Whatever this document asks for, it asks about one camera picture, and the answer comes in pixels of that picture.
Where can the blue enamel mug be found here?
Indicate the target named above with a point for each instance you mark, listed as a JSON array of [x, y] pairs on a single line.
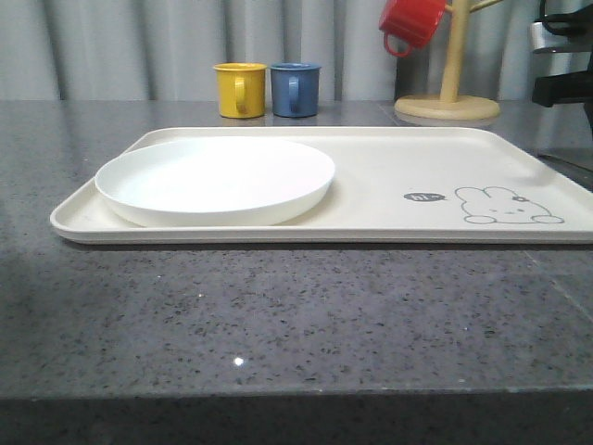
[[295, 89]]

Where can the white round plate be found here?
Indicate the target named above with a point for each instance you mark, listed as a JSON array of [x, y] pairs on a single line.
[[216, 181]]

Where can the red enamel mug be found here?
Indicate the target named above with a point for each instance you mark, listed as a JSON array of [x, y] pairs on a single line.
[[413, 22]]

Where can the silver metal fork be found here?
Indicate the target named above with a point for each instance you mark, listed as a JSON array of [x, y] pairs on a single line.
[[583, 165]]

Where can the yellow enamel mug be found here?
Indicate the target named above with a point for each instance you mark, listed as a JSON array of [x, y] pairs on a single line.
[[241, 89]]

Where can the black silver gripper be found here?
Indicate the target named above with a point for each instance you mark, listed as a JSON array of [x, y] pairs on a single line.
[[565, 38]]

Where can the wooden mug tree stand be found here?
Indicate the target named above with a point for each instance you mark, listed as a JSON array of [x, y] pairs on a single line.
[[449, 104]]

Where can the grey curtain backdrop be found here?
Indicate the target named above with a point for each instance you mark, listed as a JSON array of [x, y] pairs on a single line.
[[166, 50]]

